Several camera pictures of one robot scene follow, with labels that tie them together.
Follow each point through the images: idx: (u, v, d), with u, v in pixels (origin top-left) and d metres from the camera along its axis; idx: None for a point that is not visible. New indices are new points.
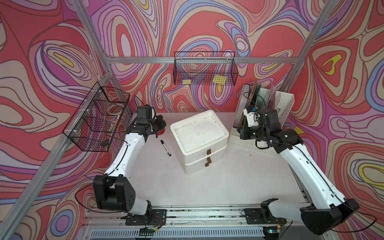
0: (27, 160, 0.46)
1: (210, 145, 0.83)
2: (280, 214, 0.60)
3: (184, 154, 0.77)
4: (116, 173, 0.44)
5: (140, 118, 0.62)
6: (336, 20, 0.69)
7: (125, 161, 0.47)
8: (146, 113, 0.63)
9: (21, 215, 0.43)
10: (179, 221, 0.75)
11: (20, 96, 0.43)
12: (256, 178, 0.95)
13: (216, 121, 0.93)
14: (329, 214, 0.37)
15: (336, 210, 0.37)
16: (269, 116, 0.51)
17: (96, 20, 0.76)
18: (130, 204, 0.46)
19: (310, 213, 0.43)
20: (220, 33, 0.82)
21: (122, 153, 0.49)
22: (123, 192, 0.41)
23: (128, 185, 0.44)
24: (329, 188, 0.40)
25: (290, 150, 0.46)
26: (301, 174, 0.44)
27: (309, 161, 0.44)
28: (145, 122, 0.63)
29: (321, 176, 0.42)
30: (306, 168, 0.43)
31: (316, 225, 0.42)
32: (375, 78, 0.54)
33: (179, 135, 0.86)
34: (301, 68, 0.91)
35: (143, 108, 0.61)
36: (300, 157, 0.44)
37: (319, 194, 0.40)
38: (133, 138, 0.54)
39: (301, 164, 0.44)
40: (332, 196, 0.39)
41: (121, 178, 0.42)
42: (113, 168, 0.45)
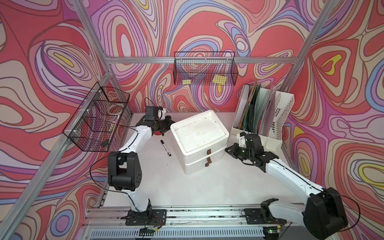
0: (27, 160, 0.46)
1: (210, 145, 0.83)
2: (279, 215, 0.60)
3: (184, 153, 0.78)
4: (128, 150, 0.51)
5: (148, 115, 0.72)
6: (335, 20, 0.69)
7: (136, 143, 0.55)
8: (154, 111, 0.73)
9: (21, 215, 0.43)
10: (179, 221, 0.75)
11: (20, 97, 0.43)
12: (256, 179, 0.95)
13: (216, 121, 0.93)
14: (312, 203, 0.41)
15: (318, 198, 0.42)
16: (254, 140, 0.64)
17: (96, 20, 0.76)
18: (137, 181, 0.50)
19: (307, 215, 0.44)
20: (220, 33, 0.82)
21: (133, 137, 0.57)
22: (133, 166, 0.47)
23: (137, 162, 0.50)
24: (307, 183, 0.47)
25: (267, 166, 0.58)
26: (286, 181, 0.52)
27: (285, 166, 0.55)
28: (152, 119, 0.72)
29: (298, 175, 0.50)
30: (284, 172, 0.53)
31: (317, 226, 0.41)
32: (375, 78, 0.54)
33: (179, 136, 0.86)
34: (300, 68, 0.92)
35: (151, 107, 0.71)
36: (277, 166, 0.56)
37: (300, 190, 0.46)
38: (143, 128, 0.63)
39: (279, 171, 0.54)
40: (311, 187, 0.45)
41: (133, 153, 0.49)
42: (125, 147, 0.52)
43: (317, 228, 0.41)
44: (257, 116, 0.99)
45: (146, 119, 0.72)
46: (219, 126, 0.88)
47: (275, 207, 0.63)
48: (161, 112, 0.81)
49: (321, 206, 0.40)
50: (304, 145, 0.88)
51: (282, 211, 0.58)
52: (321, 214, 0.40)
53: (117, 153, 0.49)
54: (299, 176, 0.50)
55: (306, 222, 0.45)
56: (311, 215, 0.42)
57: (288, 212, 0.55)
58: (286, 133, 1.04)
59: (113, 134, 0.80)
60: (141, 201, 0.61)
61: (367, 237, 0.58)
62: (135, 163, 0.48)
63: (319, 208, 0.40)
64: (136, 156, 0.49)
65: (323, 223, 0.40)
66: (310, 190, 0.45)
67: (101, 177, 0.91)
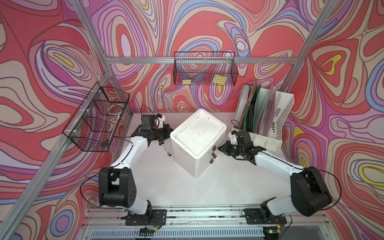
0: (27, 161, 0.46)
1: (214, 141, 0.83)
2: (277, 210, 0.61)
3: (195, 157, 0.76)
4: (121, 166, 0.47)
5: (144, 125, 0.68)
6: (335, 20, 0.69)
7: (129, 157, 0.50)
8: (150, 120, 0.69)
9: (21, 215, 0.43)
10: (179, 221, 0.75)
11: (20, 97, 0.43)
12: (256, 179, 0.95)
13: (209, 118, 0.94)
14: (295, 180, 0.44)
15: (299, 176, 0.45)
16: (244, 136, 0.69)
17: (96, 20, 0.76)
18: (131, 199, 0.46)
19: (294, 194, 0.46)
20: (220, 33, 0.82)
21: (127, 150, 0.53)
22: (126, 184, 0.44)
23: (131, 180, 0.45)
24: (289, 165, 0.52)
25: (256, 158, 0.62)
26: (273, 168, 0.55)
27: (271, 155, 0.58)
28: (148, 129, 0.68)
29: (281, 160, 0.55)
30: (270, 160, 0.57)
31: (303, 203, 0.44)
32: (375, 78, 0.54)
33: (183, 140, 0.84)
34: (301, 68, 0.91)
35: (147, 116, 0.67)
36: (264, 155, 0.61)
37: (285, 172, 0.50)
38: (138, 139, 0.59)
39: (266, 160, 0.58)
40: (293, 168, 0.49)
41: (126, 170, 0.45)
42: (118, 162, 0.48)
43: (304, 205, 0.44)
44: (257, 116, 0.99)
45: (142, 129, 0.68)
46: (212, 122, 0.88)
47: (273, 203, 0.63)
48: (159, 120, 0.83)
49: (303, 182, 0.44)
50: (304, 145, 0.88)
51: (279, 205, 0.59)
52: (303, 190, 0.43)
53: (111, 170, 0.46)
54: (282, 160, 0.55)
55: (294, 203, 0.47)
56: (297, 194, 0.45)
57: (283, 203, 0.56)
58: (286, 133, 1.04)
59: (113, 134, 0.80)
60: (138, 206, 0.58)
61: (367, 237, 0.58)
62: (127, 181, 0.43)
63: (300, 184, 0.43)
64: (129, 173, 0.44)
65: (307, 199, 0.43)
66: (292, 170, 0.49)
67: None
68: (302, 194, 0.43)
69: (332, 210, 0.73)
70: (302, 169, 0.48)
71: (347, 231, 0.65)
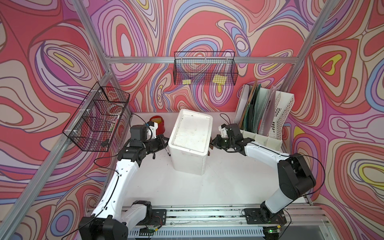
0: (27, 160, 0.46)
1: (210, 134, 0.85)
2: (275, 208, 0.61)
3: (203, 154, 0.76)
4: (105, 213, 0.39)
5: (134, 139, 0.57)
6: (335, 20, 0.69)
7: (115, 198, 0.42)
8: (141, 134, 0.59)
9: (21, 215, 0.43)
10: (179, 221, 0.75)
11: (20, 97, 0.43)
12: (256, 178, 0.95)
13: (193, 114, 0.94)
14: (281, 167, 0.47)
15: (285, 162, 0.48)
16: (233, 129, 0.71)
17: (96, 20, 0.76)
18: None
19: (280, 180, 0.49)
20: (220, 32, 0.82)
21: (111, 187, 0.44)
22: (113, 236, 0.37)
23: (120, 225, 0.40)
24: (277, 153, 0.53)
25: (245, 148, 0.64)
26: (261, 157, 0.58)
27: (260, 144, 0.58)
28: (138, 145, 0.58)
29: (269, 149, 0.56)
30: (259, 150, 0.59)
31: (289, 187, 0.47)
32: (375, 78, 0.54)
33: (182, 144, 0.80)
34: (300, 68, 0.92)
35: (137, 129, 0.56)
36: (252, 144, 0.64)
37: (273, 160, 0.52)
38: (125, 166, 0.49)
39: (255, 149, 0.60)
40: (280, 155, 0.52)
41: (109, 220, 0.38)
42: (102, 208, 0.40)
43: (290, 190, 0.47)
44: (258, 116, 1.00)
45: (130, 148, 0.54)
46: (197, 118, 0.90)
47: (271, 200, 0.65)
48: (152, 129, 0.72)
49: (288, 168, 0.46)
50: (304, 145, 0.88)
51: (275, 200, 0.59)
52: (289, 175, 0.46)
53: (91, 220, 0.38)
54: (270, 149, 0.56)
55: (282, 188, 0.50)
56: (284, 179, 0.48)
57: (278, 197, 0.57)
58: (286, 133, 1.04)
59: (113, 134, 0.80)
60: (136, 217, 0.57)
61: (367, 237, 0.58)
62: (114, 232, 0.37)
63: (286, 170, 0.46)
64: (115, 222, 0.38)
65: (293, 183, 0.46)
66: (279, 157, 0.52)
67: (101, 177, 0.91)
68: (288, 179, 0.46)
69: (332, 210, 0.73)
70: (288, 155, 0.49)
71: (347, 231, 0.65)
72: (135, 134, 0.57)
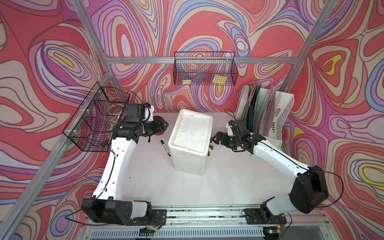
0: (27, 160, 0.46)
1: (210, 134, 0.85)
2: (277, 211, 0.61)
3: (203, 154, 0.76)
4: (105, 195, 0.39)
5: (130, 116, 0.53)
6: (335, 20, 0.69)
7: (114, 179, 0.41)
8: (138, 111, 0.54)
9: (21, 215, 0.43)
10: (179, 222, 0.74)
11: (20, 96, 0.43)
12: (256, 179, 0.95)
13: (193, 115, 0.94)
14: (300, 182, 0.42)
15: (304, 177, 0.43)
16: (239, 125, 0.65)
17: (96, 20, 0.76)
18: (127, 217, 0.44)
19: (293, 191, 0.46)
20: (220, 33, 0.82)
21: (109, 168, 0.42)
22: (117, 215, 0.38)
23: (121, 204, 0.40)
24: (294, 163, 0.48)
25: (255, 146, 0.57)
26: (274, 162, 0.52)
27: (274, 148, 0.55)
28: (136, 121, 0.53)
29: (285, 155, 0.51)
30: (273, 154, 0.53)
31: (302, 202, 0.44)
32: (375, 79, 0.54)
33: (182, 144, 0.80)
34: (300, 68, 0.92)
35: (134, 106, 0.52)
36: (266, 147, 0.56)
37: (288, 170, 0.47)
38: (121, 146, 0.45)
39: (267, 152, 0.54)
40: (297, 167, 0.47)
41: (111, 201, 0.38)
42: (101, 190, 0.40)
43: (303, 204, 0.44)
44: (258, 116, 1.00)
45: (124, 125, 0.49)
46: (197, 118, 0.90)
47: (272, 202, 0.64)
48: (149, 111, 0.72)
49: (308, 184, 0.42)
50: (304, 145, 0.88)
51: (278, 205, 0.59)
52: (307, 191, 0.42)
53: (93, 201, 0.38)
54: (286, 156, 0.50)
55: (291, 199, 0.48)
56: (296, 191, 0.45)
57: (282, 202, 0.56)
58: (286, 133, 1.04)
59: None
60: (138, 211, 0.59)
61: (367, 237, 0.58)
62: (117, 211, 0.38)
63: (306, 186, 0.41)
64: (116, 203, 0.38)
65: (308, 199, 0.42)
66: (297, 169, 0.46)
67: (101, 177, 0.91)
68: (304, 194, 0.42)
69: (332, 210, 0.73)
70: (307, 168, 0.46)
71: (347, 231, 0.65)
72: (131, 111, 0.53)
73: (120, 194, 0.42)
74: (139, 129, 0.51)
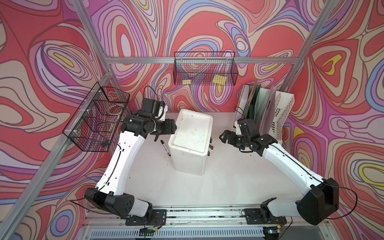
0: (27, 160, 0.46)
1: (210, 134, 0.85)
2: (278, 212, 0.60)
3: (203, 154, 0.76)
4: (107, 189, 0.39)
5: (144, 110, 0.52)
6: (336, 20, 0.69)
7: (117, 174, 0.41)
8: (152, 107, 0.53)
9: (21, 215, 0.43)
10: (179, 221, 0.75)
11: (20, 96, 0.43)
12: (256, 179, 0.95)
13: (193, 115, 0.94)
14: (312, 195, 0.40)
15: (318, 189, 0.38)
16: (248, 125, 0.61)
17: (96, 20, 0.76)
18: (127, 210, 0.45)
19: (301, 202, 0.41)
20: (220, 33, 0.82)
21: (114, 162, 0.42)
22: (115, 209, 0.39)
23: (121, 199, 0.41)
24: (307, 173, 0.45)
25: (267, 149, 0.54)
26: (284, 168, 0.49)
27: (286, 153, 0.52)
28: (148, 116, 0.52)
29: (297, 163, 0.48)
30: (285, 162, 0.49)
31: (311, 214, 0.42)
32: (375, 79, 0.54)
33: (182, 144, 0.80)
34: (300, 68, 0.92)
35: (149, 101, 0.51)
36: (277, 152, 0.52)
37: (300, 180, 0.45)
38: (128, 141, 0.44)
39: (279, 157, 0.51)
40: (311, 178, 0.44)
41: (111, 197, 0.38)
42: (104, 183, 0.40)
43: (311, 216, 0.43)
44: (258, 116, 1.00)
45: (134, 119, 0.47)
46: (197, 118, 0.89)
47: (273, 204, 0.63)
48: (162, 109, 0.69)
49: (321, 198, 0.39)
50: (304, 145, 0.88)
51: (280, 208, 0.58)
52: (319, 204, 0.39)
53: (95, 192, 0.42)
54: (299, 164, 0.48)
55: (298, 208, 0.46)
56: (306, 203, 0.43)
57: (285, 206, 0.55)
58: (286, 133, 1.04)
59: (113, 134, 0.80)
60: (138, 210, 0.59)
61: (367, 237, 0.58)
62: (116, 207, 0.39)
63: (319, 200, 0.39)
64: (116, 199, 0.38)
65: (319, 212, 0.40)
66: (310, 181, 0.43)
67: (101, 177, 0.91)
68: (315, 207, 0.40)
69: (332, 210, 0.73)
70: (321, 181, 0.43)
71: (347, 231, 0.65)
72: (145, 106, 0.52)
73: (122, 189, 0.42)
74: (149, 125, 0.49)
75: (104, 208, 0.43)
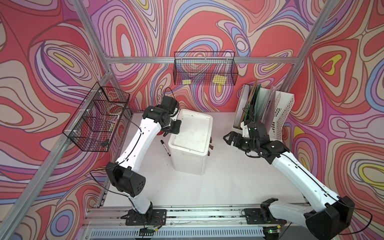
0: (27, 160, 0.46)
1: (210, 134, 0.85)
2: (280, 215, 0.60)
3: (203, 154, 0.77)
4: (125, 164, 0.44)
5: (163, 105, 0.59)
6: (336, 20, 0.69)
7: (136, 153, 0.46)
8: (171, 102, 0.61)
9: (21, 215, 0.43)
10: (179, 221, 0.75)
11: (20, 96, 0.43)
12: (256, 179, 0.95)
13: (193, 115, 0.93)
14: (326, 214, 0.38)
15: (332, 208, 0.39)
16: (258, 129, 0.57)
17: (96, 20, 0.76)
18: (139, 190, 0.49)
19: (312, 217, 0.45)
20: (220, 33, 0.82)
21: (134, 142, 0.48)
22: (131, 184, 0.43)
23: (137, 177, 0.46)
24: (321, 189, 0.42)
25: (278, 158, 0.50)
26: (296, 181, 0.47)
27: (298, 165, 0.48)
28: (167, 109, 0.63)
29: (311, 177, 0.45)
30: (298, 176, 0.46)
31: (322, 231, 0.41)
32: (374, 78, 0.54)
33: (182, 144, 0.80)
34: (300, 68, 0.92)
35: (169, 98, 0.59)
36: (289, 163, 0.49)
37: (314, 196, 0.42)
38: (148, 126, 0.50)
39: (291, 169, 0.47)
40: (326, 195, 0.41)
41: (129, 171, 0.43)
42: (124, 158, 0.45)
43: (321, 233, 0.41)
44: (258, 116, 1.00)
45: (155, 109, 0.54)
46: (197, 118, 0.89)
47: (277, 207, 0.62)
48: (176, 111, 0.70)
49: (335, 217, 0.37)
50: (304, 145, 0.88)
51: (285, 213, 0.57)
52: (333, 224, 0.37)
53: (115, 166, 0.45)
54: (312, 177, 0.45)
55: (308, 222, 0.44)
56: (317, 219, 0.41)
57: (289, 213, 0.55)
58: (286, 132, 1.05)
59: (113, 134, 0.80)
60: (141, 204, 0.59)
61: (367, 237, 0.58)
62: (132, 181, 0.43)
63: (333, 219, 0.37)
64: (133, 174, 0.43)
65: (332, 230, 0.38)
66: (325, 198, 0.41)
67: (101, 177, 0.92)
68: (328, 225, 0.38)
69: None
70: (337, 199, 0.40)
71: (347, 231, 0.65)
72: (164, 100, 0.60)
73: (138, 167, 0.47)
74: (167, 117, 0.56)
75: (121, 181, 0.48)
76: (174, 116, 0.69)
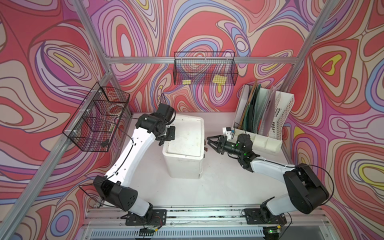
0: (27, 160, 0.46)
1: (203, 136, 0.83)
2: (277, 212, 0.61)
3: (199, 156, 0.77)
4: (115, 179, 0.41)
5: (159, 113, 0.56)
6: (336, 20, 0.69)
7: (126, 167, 0.43)
8: (167, 110, 0.58)
9: (21, 215, 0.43)
10: (179, 221, 0.75)
11: (19, 96, 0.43)
12: (256, 179, 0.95)
13: (183, 119, 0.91)
14: (288, 178, 0.46)
15: (292, 173, 0.47)
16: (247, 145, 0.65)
17: (96, 20, 0.76)
18: (129, 204, 0.46)
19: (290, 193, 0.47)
20: (220, 33, 0.82)
21: (125, 154, 0.45)
22: (120, 199, 0.40)
23: (126, 191, 0.42)
24: (282, 165, 0.54)
25: (253, 165, 0.64)
26: (269, 172, 0.57)
27: (265, 159, 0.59)
28: (163, 117, 0.56)
29: (275, 162, 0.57)
30: (264, 164, 0.59)
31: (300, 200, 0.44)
32: (375, 78, 0.54)
33: (177, 151, 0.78)
34: (300, 68, 0.92)
35: (165, 105, 0.56)
36: (259, 161, 0.63)
37: (279, 172, 0.51)
38: (140, 136, 0.47)
39: (261, 164, 0.60)
40: (285, 167, 0.52)
41: (118, 186, 0.40)
42: (113, 172, 0.42)
43: (302, 203, 0.44)
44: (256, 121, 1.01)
45: (149, 118, 0.50)
46: (187, 122, 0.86)
47: (273, 203, 0.62)
48: (172, 116, 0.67)
49: (296, 179, 0.46)
50: (304, 145, 0.88)
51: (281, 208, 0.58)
52: (297, 186, 0.45)
53: (103, 180, 0.41)
54: (276, 162, 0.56)
55: (293, 201, 0.48)
56: (293, 192, 0.46)
57: (284, 205, 0.55)
58: (286, 133, 1.04)
59: (113, 134, 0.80)
60: (139, 208, 0.58)
61: (367, 237, 0.58)
62: (121, 197, 0.40)
63: (294, 182, 0.45)
64: (122, 189, 0.40)
65: (303, 195, 0.44)
66: (285, 169, 0.51)
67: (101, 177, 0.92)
68: (297, 191, 0.44)
69: (330, 208, 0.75)
70: (294, 167, 0.50)
71: (347, 231, 0.65)
72: (160, 109, 0.56)
73: (128, 181, 0.44)
74: (162, 125, 0.52)
75: (110, 196, 0.45)
76: (171, 123, 0.68)
